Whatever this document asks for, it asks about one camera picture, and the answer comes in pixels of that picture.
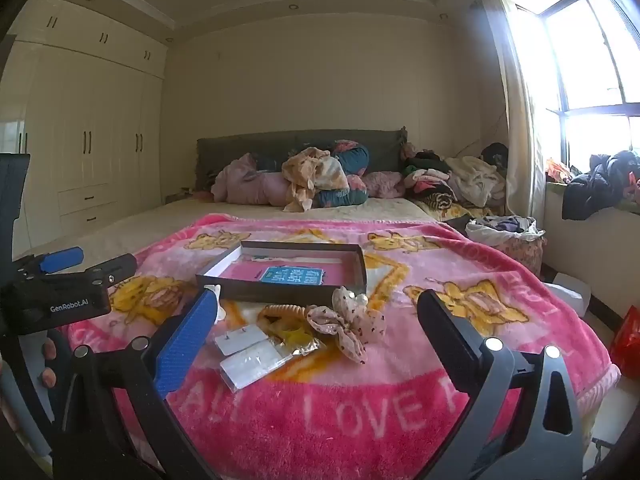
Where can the window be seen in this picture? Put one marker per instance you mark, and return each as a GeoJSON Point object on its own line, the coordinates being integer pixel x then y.
{"type": "Point", "coordinates": [590, 60]}

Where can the dark blue floral bolster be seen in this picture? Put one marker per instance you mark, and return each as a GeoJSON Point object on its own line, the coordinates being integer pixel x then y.
{"type": "Point", "coordinates": [355, 157]}

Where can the white hair clip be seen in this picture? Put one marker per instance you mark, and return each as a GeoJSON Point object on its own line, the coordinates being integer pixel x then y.
{"type": "Point", "coordinates": [218, 305]}

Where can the laundry basket with clothes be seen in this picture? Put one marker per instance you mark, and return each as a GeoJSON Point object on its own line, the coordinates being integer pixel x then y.
{"type": "Point", "coordinates": [520, 255]}

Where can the small pink pillow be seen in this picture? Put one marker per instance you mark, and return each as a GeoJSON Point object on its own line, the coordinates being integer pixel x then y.
{"type": "Point", "coordinates": [382, 184]}

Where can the cream curtain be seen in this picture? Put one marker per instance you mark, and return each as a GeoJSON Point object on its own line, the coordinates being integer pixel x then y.
{"type": "Point", "coordinates": [520, 110]}

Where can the blue printed card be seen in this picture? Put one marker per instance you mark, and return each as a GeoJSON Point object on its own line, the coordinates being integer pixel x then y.
{"type": "Point", "coordinates": [292, 276]}

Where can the clear packet with white card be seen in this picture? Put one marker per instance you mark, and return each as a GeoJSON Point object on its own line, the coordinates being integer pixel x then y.
{"type": "Point", "coordinates": [252, 366]}

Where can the bed with beige sheet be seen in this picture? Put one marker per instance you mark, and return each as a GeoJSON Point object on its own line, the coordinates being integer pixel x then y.
{"type": "Point", "coordinates": [150, 220]}

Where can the clear bag of yellow rings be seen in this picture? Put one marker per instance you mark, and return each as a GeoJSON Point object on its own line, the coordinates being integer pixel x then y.
{"type": "Point", "coordinates": [295, 336]}

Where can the pink quilt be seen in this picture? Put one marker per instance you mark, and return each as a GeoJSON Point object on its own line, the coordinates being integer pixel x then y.
{"type": "Point", "coordinates": [250, 182]}

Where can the person's left hand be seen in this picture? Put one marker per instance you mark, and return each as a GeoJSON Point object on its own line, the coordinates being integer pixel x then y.
{"type": "Point", "coordinates": [49, 361]}

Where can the dark cardboard box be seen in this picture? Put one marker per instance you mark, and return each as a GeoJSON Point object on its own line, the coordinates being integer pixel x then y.
{"type": "Point", "coordinates": [260, 291]}

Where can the red bag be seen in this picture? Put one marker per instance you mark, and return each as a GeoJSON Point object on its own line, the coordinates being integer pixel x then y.
{"type": "Point", "coordinates": [630, 345]}

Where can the black jacket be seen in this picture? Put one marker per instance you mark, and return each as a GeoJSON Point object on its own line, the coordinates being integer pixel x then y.
{"type": "Point", "coordinates": [595, 180]}

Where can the orange cloth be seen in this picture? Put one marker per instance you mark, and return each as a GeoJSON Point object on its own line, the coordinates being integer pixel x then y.
{"type": "Point", "coordinates": [557, 170]}

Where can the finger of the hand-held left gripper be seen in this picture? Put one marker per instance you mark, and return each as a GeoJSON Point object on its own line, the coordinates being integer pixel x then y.
{"type": "Point", "coordinates": [62, 259]}
{"type": "Point", "coordinates": [112, 267]}

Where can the peach patterned cloth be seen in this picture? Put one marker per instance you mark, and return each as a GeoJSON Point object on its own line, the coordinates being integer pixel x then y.
{"type": "Point", "coordinates": [320, 172]}

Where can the cream wardrobe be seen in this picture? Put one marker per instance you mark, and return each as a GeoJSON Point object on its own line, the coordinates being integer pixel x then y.
{"type": "Point", "coordinates": [100, 110]}

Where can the small clear earring packet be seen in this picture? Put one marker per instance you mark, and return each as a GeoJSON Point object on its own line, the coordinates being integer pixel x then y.
{"type": "Point", "coordinates": [240, 340]}

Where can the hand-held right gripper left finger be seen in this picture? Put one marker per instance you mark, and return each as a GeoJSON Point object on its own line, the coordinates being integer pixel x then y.
{"type": "Point", "coordinates": [185, 345]}

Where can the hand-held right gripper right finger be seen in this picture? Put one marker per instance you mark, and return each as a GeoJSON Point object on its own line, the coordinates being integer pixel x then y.
{"type": "Point", "coordinates": [445, 330]}

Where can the pile of pillows and clothes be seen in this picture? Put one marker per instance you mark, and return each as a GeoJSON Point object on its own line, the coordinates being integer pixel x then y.
{"type": "Point", "coordinates": [250, 147]}

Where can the polka dot fabric bow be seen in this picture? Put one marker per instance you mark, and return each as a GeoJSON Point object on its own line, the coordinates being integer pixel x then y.
{"type": "Point", "coordinates": [350, 325]}

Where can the pink printed blanket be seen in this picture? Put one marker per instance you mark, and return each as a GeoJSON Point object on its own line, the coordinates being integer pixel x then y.
{"type": "Point", "coordinates": [350, 410]}

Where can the white box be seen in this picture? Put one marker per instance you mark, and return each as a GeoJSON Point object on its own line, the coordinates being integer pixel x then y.
{"type": "Point", "coordinates": [570, 292]}

